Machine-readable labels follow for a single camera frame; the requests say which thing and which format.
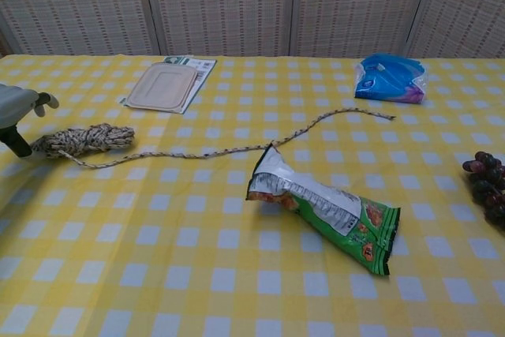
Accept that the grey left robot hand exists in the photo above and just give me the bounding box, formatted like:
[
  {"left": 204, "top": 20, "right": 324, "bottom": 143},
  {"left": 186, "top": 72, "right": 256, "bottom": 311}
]
[{"left": 0, "top": 83, "right": 60, "bottom": 159}]

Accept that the speckled braided rope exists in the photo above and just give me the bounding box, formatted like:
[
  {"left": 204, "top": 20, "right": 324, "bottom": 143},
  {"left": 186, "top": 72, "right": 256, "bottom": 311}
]
[{"left": 30, "top": 107, "right": 396, "bottom": 170}]

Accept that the beige plastic container lid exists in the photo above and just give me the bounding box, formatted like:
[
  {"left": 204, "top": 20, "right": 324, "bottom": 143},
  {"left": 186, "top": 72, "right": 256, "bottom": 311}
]
[{"left": 125, "top": 63, "right": 198, "bottom": 111}]

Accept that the green white paper card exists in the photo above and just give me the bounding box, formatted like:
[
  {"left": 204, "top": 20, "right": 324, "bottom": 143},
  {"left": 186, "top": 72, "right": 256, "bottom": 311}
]
[{"left": 118, "top": 55, "right": 218, "bottom": 116}]

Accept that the yellow checkered tablecloth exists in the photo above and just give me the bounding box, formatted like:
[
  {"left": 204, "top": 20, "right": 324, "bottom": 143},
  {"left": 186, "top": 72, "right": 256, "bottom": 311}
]
[{"left": 0, "top": 54, "right": 505, "bottom": 337}]

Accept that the woven folding screen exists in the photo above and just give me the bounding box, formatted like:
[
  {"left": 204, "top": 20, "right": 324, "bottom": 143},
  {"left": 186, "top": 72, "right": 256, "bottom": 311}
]
[{"left": 0, "top": 0, "right": 505, "bottom": 58}]

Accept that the green snack bag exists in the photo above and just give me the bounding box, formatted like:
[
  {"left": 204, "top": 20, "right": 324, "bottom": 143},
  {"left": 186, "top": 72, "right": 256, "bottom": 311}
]
[{"left": 246, "top": 141, "right": 402, "bottom": 276}]

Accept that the blue tissue pack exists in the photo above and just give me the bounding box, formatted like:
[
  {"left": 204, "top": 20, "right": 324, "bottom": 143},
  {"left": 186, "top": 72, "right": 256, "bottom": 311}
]
[{"left": 353, "top": 52, "right": 428, "bottom": 104}]

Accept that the dark grape bunch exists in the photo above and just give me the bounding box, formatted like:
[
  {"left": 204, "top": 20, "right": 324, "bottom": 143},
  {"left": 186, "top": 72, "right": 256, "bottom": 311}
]
[{"left": 462, "top": 150, "right": 505, "bottom": 230}]

